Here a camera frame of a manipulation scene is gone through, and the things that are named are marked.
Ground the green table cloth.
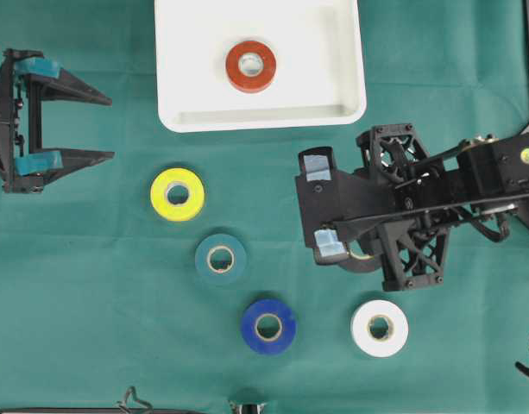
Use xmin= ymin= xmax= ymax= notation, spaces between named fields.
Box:
xmin=0 ymin=1 xmax=529 ymax=413

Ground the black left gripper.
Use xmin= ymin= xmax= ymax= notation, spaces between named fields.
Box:
xmin=0 ymin=49 xmax=115 ymax=193

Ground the red tape roll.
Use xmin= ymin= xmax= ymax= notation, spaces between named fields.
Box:
xmin=225 ymin=41 xmax=277 ymax=93

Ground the yellow tape roll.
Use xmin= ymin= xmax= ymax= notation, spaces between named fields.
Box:
xmin=150 ymin=167 xmax=205 ymax=222

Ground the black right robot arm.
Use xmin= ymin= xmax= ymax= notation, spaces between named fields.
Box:
xmin=356 ymin=124 xmax=529 ymax=292

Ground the black metal clip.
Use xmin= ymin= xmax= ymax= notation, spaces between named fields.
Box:
xmin=117 ymin=386 xmax=153 ymax=412

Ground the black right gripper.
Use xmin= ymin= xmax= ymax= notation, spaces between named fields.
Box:
xmin=354 ymin=124 xmax=459 ymax=292

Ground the blue tape roll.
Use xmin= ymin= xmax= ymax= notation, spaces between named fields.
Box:
xmin=240 ymin=298 xmax=297 ymax=355

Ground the white tape roll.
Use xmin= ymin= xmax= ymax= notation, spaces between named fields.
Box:
xmin=350 ymin=299 xmax=409 ymax=358

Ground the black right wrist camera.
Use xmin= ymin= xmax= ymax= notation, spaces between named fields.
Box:
xmin=295 ymin=147 xmax=395 ymax=273

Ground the white plastic tray case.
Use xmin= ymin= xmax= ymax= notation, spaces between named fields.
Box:
xmin=154 ymin=1 xmax=367 ymax=133

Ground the green tape roll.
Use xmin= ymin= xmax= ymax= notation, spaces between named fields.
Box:
xmin=195 ymin=234 xmax=248 ymax=286

